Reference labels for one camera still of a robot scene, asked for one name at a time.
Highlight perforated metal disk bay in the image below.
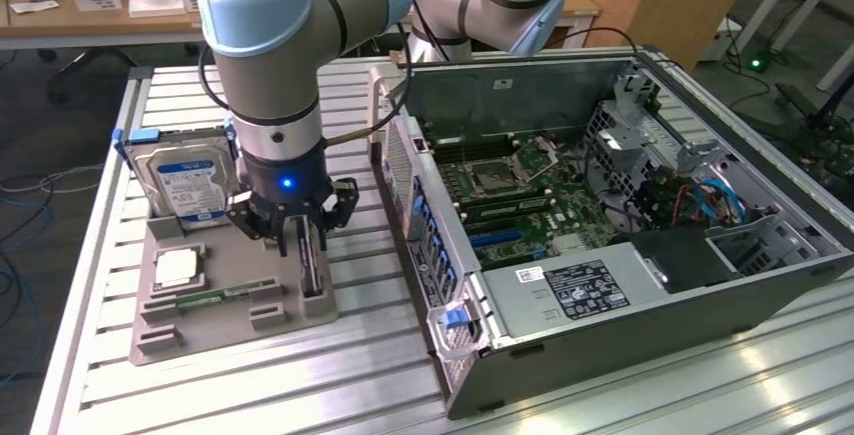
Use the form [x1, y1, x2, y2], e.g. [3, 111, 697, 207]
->
[580, 99, 724, 217]

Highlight blue expansion slot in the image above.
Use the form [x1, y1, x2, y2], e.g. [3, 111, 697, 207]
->
[470, 231, 524, 250]

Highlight white paper slip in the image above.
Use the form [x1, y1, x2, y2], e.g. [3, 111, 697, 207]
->
[8, 0, 62, 15]

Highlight dark RAM module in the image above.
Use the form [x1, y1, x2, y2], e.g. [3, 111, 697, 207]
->
[461, 197, 553, 222]

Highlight graphics card with metal bracket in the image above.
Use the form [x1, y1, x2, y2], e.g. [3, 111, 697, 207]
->
[291, 214, 323, 300]

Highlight black cable into case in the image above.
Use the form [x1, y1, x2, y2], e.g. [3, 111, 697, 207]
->
[546, 28, 640, 59]

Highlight black office chair base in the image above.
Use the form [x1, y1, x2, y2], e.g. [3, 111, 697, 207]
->
[36, 44, 139, 106]

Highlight CPU socket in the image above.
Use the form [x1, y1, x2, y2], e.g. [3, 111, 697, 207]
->
[466, 157, 540, 199]

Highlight black plastic shroud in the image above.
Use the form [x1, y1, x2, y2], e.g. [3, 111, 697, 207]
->
[630, 224, 737, 295]

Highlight wooden desk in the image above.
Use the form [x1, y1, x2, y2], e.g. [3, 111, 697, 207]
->
[0, 0, 602, 52]

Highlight hard disk in blue caddy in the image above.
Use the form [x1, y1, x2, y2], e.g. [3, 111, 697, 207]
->
[113, 124, 241, 232]

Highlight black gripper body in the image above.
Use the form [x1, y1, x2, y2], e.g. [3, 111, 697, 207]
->
[237, 139, 335, 220]

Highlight black floor stand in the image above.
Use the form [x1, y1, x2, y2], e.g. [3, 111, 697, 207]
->
[773, 82, 854, 186]

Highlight silver CPU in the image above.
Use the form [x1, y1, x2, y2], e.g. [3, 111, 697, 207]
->
[151, 249, 203, 293]

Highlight grey parts rack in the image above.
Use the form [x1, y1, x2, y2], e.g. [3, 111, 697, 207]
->
[127, 212, 339, 367]

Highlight white box with round dish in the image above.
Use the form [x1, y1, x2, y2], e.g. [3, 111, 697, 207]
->
[126, 0, 186, 19]

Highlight green motherboard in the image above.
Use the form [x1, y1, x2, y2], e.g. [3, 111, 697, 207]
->
[426, 129, 633, 269]

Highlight blue disk wire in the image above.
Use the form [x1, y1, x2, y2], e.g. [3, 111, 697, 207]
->
[693, 178, 748, 227]

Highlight green RAM stick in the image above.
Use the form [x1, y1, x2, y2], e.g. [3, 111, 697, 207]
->
[174, 282, 279, 314]

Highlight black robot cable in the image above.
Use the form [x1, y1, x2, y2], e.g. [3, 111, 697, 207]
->
[197, 0, 442, 147]

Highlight grey power supply unit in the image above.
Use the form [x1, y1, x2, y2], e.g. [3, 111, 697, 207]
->
[479, 242, 672, 342]

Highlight wooden cabinet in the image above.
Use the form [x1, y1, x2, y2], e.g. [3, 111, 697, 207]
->
[557, 0, 766, 71]

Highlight open dark grey PC case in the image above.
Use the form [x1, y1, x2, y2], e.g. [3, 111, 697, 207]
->
[369, 44, 854, 420]

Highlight metal socket cover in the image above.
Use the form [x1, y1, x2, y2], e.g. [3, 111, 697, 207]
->
[510, 134, 570, 174]

